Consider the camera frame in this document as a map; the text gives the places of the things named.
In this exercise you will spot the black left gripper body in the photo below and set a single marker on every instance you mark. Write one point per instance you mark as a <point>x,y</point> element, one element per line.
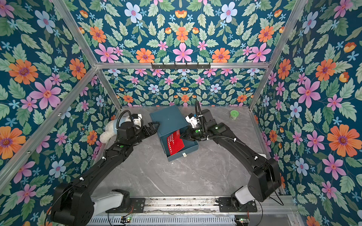
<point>139,135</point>

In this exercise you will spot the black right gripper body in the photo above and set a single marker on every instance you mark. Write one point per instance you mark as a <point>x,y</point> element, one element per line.
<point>193,133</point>

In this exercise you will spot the teal drawer cabinet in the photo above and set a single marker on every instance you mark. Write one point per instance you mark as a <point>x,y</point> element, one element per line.
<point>170,120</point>

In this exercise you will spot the red postcard white text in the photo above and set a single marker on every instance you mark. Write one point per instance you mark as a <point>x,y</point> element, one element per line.
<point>175,143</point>

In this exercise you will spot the teal top drawer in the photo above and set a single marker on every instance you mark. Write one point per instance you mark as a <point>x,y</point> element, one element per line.
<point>190,146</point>

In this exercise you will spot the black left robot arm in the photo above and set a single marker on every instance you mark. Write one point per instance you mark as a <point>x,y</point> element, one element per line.
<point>74,203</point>

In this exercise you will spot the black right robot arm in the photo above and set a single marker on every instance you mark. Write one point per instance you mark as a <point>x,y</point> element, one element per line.
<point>265,177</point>

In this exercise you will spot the white teddy bear blue shirt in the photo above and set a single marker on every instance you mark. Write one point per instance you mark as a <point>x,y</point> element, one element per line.
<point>109,131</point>

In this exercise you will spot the green lidded small cup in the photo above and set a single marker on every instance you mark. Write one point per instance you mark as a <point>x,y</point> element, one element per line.
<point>234,114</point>

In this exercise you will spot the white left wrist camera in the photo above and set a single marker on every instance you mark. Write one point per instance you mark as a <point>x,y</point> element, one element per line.
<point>137,119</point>

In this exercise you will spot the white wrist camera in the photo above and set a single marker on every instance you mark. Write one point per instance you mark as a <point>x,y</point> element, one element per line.
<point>192,120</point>
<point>137,119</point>

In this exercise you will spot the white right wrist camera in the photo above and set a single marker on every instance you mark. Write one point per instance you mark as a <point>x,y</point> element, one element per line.
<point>192,120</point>

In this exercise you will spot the aluminium front rail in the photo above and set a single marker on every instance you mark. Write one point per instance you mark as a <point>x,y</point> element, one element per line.
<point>190,206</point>

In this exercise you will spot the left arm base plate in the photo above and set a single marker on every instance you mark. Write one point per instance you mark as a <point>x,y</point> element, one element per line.
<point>130,205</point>

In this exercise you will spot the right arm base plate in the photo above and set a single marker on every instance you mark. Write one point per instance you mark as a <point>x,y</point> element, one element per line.
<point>230,204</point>

